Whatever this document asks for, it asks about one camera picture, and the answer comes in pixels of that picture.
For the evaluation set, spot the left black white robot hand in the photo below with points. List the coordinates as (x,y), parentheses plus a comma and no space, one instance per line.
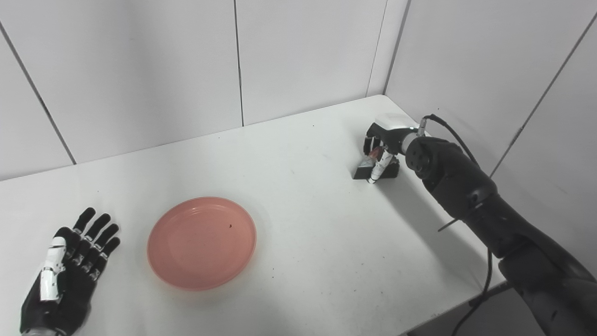
(70,289)

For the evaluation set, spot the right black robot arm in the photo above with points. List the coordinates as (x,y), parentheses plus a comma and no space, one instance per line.
(489,210)

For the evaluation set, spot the chocolate cake slice with fruit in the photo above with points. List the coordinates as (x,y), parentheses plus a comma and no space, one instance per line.
(361,172)

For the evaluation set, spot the pink round plate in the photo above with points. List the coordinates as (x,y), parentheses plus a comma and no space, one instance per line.
(200,245)

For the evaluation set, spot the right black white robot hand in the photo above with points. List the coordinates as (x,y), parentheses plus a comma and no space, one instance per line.
(394,135)

